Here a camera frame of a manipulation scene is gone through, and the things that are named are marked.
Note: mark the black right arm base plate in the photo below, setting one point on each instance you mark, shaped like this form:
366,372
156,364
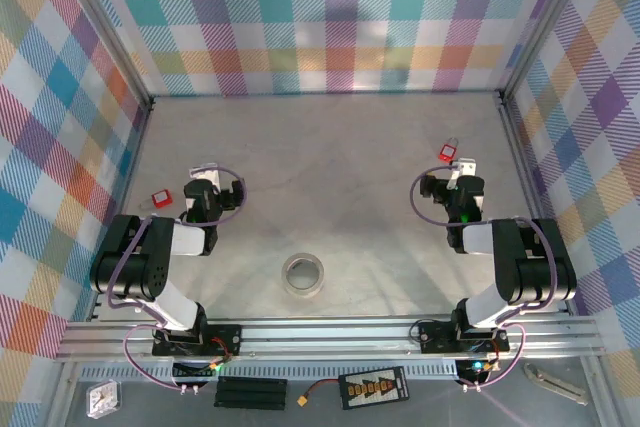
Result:
432,339

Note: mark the black ribbed box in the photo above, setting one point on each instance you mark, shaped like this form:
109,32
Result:
250,393

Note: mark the black charger board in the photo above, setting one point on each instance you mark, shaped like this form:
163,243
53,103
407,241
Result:
372,388

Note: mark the grey metal hand tool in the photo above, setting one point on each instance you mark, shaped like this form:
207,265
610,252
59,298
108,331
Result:
555,387

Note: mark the grey slotted strip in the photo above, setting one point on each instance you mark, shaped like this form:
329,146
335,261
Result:
310,371

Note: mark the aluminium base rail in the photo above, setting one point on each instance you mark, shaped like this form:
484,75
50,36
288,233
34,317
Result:
325,342

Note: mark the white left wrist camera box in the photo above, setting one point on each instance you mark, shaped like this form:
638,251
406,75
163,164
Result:
207,174

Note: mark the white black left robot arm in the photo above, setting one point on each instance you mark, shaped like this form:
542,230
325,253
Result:
130,267

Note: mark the red padlock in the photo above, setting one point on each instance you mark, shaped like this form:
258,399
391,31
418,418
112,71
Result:
447,153
161,199

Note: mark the aluminium frame post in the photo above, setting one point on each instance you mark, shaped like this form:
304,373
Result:
544,22
102,22

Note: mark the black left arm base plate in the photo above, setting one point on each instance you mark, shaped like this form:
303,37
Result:
227,334

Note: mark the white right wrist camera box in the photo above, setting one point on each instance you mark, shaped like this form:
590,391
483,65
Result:
466,167

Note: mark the small clear case clock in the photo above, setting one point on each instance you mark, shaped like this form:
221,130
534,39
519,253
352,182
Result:
104,399

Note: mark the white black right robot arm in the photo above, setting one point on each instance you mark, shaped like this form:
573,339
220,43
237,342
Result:
530,267

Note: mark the aluminium side rail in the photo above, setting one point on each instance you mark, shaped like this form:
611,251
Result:
524,162
129,162

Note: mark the clear tape roll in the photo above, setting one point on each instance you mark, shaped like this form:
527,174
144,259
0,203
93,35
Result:
302,293

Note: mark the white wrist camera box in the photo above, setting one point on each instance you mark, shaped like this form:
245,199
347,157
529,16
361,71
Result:
466,167
207,174

